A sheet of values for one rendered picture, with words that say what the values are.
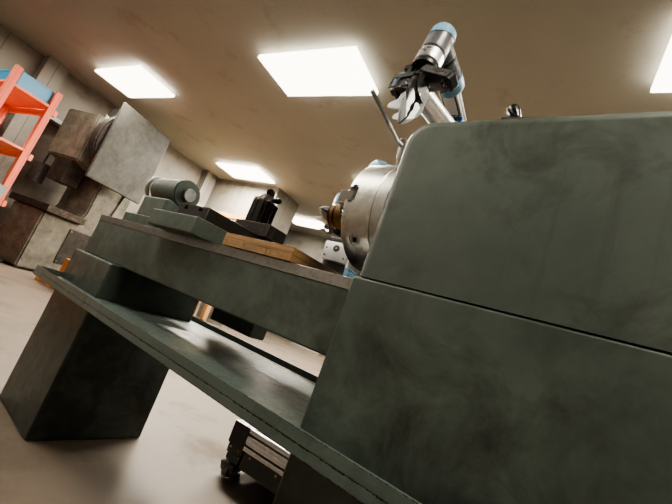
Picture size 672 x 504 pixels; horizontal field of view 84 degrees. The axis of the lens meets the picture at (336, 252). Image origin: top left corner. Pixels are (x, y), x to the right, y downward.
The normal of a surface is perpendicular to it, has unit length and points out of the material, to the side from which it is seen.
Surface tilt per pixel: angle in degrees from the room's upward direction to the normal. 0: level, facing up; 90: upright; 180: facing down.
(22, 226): 90
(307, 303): 90
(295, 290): 90
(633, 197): 90
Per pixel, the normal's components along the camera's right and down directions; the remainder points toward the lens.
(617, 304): -0.53, -0.36
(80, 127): -0.25, -0.25
